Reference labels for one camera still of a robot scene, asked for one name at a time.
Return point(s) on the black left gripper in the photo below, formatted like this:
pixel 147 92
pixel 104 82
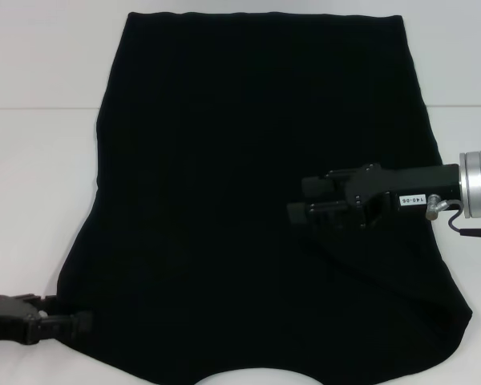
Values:
pixel 8 321

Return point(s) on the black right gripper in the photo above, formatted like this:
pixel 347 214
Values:
pixel 409 180

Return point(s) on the black shirt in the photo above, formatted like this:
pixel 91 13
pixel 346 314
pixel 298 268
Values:
pixel 244 180

